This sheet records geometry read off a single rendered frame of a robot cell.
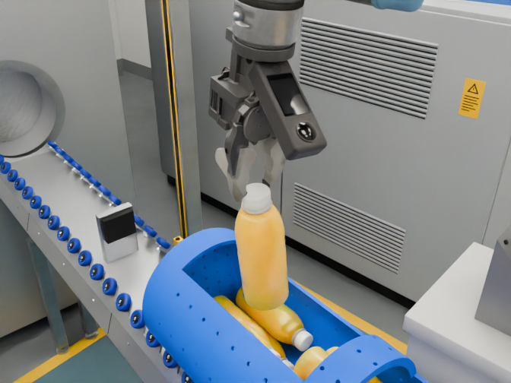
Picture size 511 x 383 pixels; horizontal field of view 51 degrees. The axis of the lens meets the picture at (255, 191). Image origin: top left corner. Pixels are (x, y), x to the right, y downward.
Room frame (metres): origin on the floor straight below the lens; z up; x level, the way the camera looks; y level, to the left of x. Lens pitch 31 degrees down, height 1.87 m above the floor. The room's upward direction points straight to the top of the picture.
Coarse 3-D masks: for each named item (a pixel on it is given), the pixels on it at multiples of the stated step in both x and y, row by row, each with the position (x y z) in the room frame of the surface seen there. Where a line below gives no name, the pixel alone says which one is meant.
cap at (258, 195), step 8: (256, 184) 0.61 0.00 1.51; (264, 184) 0.61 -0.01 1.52; (248, 192) 0.59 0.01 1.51; (256, 192) 0.59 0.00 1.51; (264, 192) 0.59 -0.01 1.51; (248, 200) 0.58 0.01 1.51; (256, 200) 0.58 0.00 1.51; (264, 200) 0.58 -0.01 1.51; (248, 208) 0.58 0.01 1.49; (256, 208) 0.58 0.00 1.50
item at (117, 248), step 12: (96, 216) 1.19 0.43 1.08; (108, 216) 1.19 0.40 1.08; (120, 216) 1.20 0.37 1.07; (132, 216) 1.22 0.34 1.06; (108, 228) 1.17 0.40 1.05; (120, 228) 1.19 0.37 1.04; (132, 228) 1.21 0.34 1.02; (108, 240) 1.17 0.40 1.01; (120, 240) 1.20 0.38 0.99; (132, 240) 1.23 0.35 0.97; (108, 252) 1.18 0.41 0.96; (120, 252) 1.20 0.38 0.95; (132, 252) 1.22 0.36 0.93
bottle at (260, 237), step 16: (240, 208) 0.61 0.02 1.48; (272, 208) 0.60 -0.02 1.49; (240, 224) 0.58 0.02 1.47; (256, 224) 0.57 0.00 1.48; (272, 224) 0.58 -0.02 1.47; (240, 240) 0.58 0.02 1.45; (256, 240) 0.57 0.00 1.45; (272, 240) 0.57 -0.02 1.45; (240, 256) 0.59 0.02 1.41; (256, 256) 0.57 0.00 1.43; (272, 256) 0.57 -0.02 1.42; (240, 272) 0.60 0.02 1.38; (256, 272) 0.57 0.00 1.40; (272, 272) 0.57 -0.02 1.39; (256, 288) 0.58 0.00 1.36; (272, 288) 0.58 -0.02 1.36; (288, 288) 0.61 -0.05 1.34; (256, 304) 0.58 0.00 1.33; (272, 304) 0.58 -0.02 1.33
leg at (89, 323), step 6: (78, 300) 1.78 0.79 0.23; (78, 306) 1.79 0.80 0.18; (84, 312) 1.76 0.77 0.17; (84, 318) 1.76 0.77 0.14; (90, 318) 1.78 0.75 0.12; (84, 324) 1.77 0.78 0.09; (90, 324) 1.77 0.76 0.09; (96, 324) 1.79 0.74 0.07; (84, 330) 1.79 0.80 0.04; (90, 330) 1.77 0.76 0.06; (96, 330) 1.79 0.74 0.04; (90, 336) 1.78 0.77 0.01; (96, 336) 1.78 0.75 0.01
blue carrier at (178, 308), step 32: (192, 256) 0.82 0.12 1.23; (224, 256) 0.93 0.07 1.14; (160, 288) 0.79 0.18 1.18; (192, 288) 0.75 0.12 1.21; (224, 288) 0.93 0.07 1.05; (160, 320) 0.75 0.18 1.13; (192, 320) 0.70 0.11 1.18; (224, 320) 0.67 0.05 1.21; (320, 320) 0.79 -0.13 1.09; (192, 352) 0.67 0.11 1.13; (224, 352) 0.63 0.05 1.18; (256, 352) 0.60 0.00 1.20; (288, 352) 0.80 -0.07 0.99; (352, 352) 0.58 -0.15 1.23; (384, 352) 0.59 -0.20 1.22
